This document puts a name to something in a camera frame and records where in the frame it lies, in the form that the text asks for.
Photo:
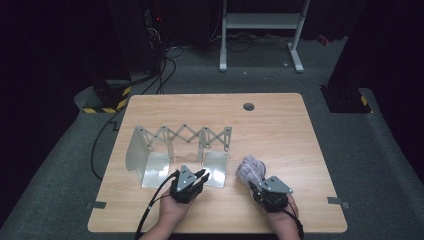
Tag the grey tape piece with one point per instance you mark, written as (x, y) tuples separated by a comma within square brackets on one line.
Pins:
[(96, 205), (336, 201)]

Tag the black yellow striped stand base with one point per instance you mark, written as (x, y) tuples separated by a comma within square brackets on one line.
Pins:
[(111, 98), (343, 100)]

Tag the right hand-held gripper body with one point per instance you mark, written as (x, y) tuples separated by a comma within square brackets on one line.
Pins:
[(273, 200)]

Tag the person's left hand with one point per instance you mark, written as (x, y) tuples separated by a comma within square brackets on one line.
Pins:
[(173, 213)]

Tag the small red object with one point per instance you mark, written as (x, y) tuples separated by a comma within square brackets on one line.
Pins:
[(322, 40)]

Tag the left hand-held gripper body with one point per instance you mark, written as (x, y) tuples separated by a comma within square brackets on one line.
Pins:
[(185, 193)]

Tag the white metal stand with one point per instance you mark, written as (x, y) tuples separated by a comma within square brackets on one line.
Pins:
[(261, 20)]

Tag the purple striped fuzzy sock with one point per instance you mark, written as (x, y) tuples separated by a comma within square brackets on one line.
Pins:
[(250, 170)]

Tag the person's right hand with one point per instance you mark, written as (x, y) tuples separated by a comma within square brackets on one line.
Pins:
[(286, 220)]

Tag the extendable metal bookend rack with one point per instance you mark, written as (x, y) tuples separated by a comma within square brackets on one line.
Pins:
[(156, 170)]

